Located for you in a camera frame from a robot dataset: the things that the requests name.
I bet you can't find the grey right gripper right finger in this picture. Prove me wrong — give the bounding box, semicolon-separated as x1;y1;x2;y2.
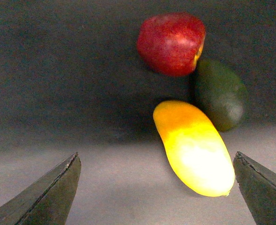
233;151;276;225

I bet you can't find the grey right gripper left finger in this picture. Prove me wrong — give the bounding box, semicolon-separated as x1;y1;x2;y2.
0;152;82;225

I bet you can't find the yellow mango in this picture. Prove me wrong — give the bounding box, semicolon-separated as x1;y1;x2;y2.
153;100;235;197

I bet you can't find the dark green avocado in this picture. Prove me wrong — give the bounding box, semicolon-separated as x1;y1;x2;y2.
194;59;249;132

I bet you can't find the dark red apple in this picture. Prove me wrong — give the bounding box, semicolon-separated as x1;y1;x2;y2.
136;12;206;77

